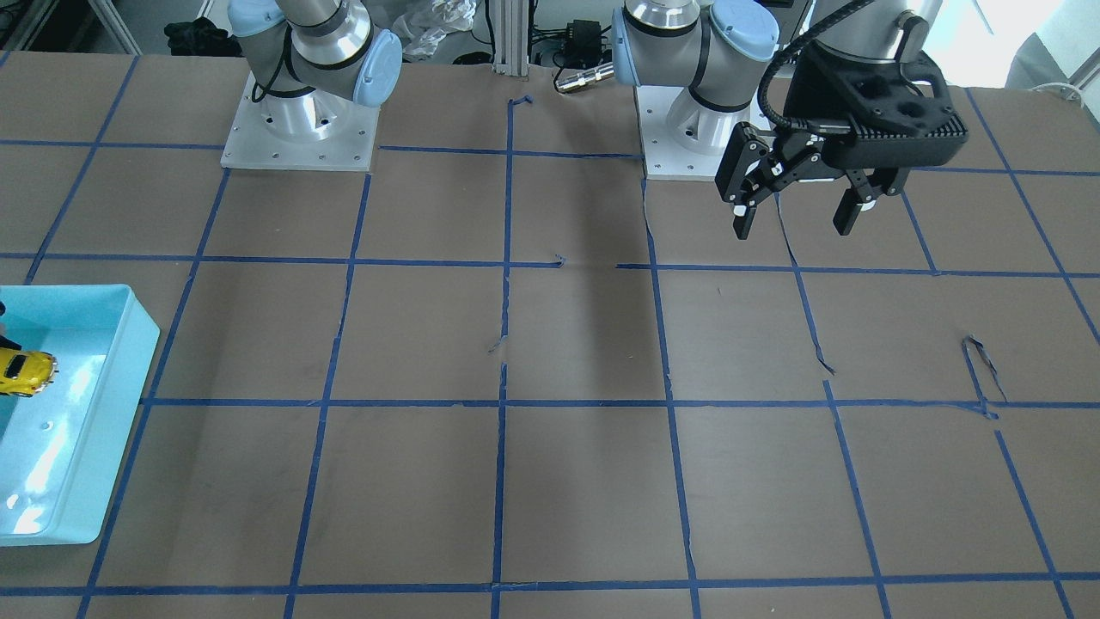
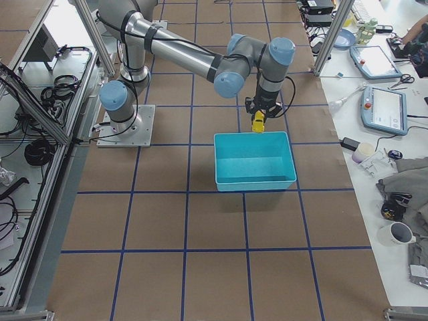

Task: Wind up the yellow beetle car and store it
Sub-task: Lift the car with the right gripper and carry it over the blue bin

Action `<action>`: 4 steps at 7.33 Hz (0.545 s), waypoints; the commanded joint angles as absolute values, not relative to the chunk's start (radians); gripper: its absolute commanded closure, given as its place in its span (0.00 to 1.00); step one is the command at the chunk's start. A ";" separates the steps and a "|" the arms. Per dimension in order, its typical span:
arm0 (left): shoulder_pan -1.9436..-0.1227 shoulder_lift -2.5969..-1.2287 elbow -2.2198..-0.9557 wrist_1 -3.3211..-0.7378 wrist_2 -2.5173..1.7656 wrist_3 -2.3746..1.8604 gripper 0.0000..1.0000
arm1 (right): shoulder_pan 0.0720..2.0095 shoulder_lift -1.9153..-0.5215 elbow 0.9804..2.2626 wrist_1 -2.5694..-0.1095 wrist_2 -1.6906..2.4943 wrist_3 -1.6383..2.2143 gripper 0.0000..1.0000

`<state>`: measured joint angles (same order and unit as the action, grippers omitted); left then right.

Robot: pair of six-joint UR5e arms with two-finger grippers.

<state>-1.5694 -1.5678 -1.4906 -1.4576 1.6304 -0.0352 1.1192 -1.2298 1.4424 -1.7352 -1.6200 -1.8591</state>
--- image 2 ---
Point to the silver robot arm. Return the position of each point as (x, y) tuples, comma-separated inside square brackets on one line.
[(130, 22)]

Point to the teach pendant far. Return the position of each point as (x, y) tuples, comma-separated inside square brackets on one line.
[(373, 62)]

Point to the blue plate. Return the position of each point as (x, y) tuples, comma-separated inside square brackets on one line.
[(345, 39)]

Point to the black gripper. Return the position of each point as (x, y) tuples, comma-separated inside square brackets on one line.
[(263, 103)]

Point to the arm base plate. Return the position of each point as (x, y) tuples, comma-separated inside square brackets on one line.
[(123, 135)]

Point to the yellow toy beetle car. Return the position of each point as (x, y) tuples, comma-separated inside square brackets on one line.
[(258, 122)]

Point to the white mug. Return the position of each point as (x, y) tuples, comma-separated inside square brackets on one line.
[(396, 233)]

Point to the turquoise plastic bin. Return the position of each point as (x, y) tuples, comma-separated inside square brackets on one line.
[(249, 161)]

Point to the aluminium frame post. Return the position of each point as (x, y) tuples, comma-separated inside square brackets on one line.
[(337, 23)]

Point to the teach pendant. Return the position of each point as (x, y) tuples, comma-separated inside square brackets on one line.
[(373, 62), (384, 110)]

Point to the teach pendant near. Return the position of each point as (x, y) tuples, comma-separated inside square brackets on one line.
[(384, 110)]

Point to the grey cloth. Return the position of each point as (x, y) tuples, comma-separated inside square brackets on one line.
[(405, 194)]

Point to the scissors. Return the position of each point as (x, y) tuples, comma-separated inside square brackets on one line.
[(405, 79)]

